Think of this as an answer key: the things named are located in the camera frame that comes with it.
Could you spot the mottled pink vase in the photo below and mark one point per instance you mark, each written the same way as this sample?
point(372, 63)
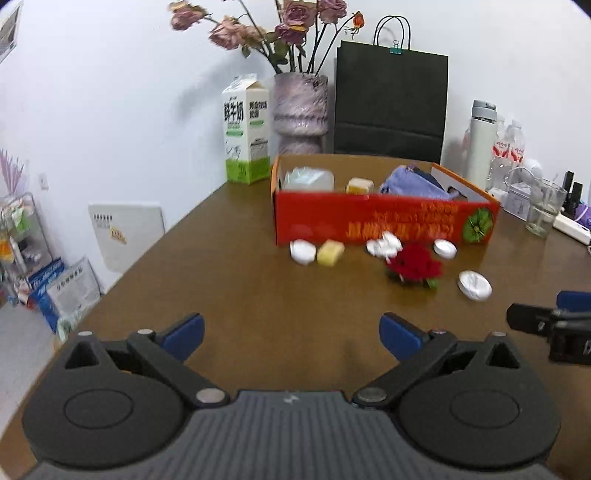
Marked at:
point(300, 110)

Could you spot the white green milk carton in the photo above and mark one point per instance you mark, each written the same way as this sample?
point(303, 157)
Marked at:
point(247, 134)

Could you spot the yellow cube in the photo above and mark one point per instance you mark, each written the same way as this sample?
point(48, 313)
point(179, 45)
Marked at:
point(330, 253)

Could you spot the small lavender box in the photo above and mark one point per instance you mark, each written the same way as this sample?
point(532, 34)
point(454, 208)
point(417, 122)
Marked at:
point(517, 198)

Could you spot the black paper bag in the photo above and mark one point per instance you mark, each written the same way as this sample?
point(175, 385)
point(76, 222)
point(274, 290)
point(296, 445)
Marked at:
point(390, 92)

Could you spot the white board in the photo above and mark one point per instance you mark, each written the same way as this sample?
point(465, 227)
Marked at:
point(127, 235)

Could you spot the blue packet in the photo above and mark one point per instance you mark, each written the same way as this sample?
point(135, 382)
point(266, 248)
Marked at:
point(44, 290)

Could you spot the clear glass cup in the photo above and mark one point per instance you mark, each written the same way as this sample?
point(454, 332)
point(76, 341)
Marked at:
point(545, 207)

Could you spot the white round container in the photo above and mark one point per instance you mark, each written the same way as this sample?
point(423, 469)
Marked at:
point(302, 252)

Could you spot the dried rose bouquet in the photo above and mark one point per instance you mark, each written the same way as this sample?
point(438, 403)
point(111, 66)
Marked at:
point(295, 14)

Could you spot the clear water bottle red label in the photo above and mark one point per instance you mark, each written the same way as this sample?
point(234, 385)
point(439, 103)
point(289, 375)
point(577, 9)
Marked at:
point(499, 152)
point(513, 147)

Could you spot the clear plastic swab container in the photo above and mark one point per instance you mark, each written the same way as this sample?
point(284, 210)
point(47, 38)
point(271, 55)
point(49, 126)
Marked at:
point(308, 181)

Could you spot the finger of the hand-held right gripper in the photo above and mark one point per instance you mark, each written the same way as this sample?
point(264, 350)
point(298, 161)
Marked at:
point(575, 300)
point(531, 317)

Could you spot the red artificial flower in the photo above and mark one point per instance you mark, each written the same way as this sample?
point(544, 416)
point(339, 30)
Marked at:
point(413, 267)

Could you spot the purple cloth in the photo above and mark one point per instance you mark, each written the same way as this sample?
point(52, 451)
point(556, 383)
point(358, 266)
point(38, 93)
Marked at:
point(406, 184)

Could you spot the white power strip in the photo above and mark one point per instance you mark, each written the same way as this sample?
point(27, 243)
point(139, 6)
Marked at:
point(575, 230)

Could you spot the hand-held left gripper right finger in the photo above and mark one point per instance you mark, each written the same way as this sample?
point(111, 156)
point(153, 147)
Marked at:
point(399, 334)

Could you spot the red cardboard box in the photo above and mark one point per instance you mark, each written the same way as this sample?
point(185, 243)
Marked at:
point(369, 219)

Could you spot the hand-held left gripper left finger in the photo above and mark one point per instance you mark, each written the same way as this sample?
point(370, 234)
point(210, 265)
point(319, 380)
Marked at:
point(184, 334)

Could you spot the wooden desktop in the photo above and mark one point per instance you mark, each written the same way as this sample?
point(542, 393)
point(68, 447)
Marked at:
point(258, 295)

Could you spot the wall poster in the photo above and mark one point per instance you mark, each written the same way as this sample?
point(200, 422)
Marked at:
point(10, 32)

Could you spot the white wall socket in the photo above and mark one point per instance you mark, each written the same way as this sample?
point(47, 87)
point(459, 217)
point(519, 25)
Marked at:
point(44, 181)

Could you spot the purple packet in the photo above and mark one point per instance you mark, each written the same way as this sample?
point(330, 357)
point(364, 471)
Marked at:
point(586, 214)

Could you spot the green binder clip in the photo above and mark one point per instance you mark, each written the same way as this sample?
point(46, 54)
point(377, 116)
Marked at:
point(395, 48)

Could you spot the pink feather wall sticker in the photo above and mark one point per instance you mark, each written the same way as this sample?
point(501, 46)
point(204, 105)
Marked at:
point(11, 170)

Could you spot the white round device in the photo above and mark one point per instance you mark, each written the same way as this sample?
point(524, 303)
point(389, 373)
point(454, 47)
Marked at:
point(533, 167)

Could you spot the black bottle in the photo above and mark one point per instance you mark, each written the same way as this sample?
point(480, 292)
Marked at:
point(577, 198)
point(568, 184)

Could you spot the white thermos bottle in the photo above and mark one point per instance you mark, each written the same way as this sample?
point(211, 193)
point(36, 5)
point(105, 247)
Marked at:
point(480, 147)

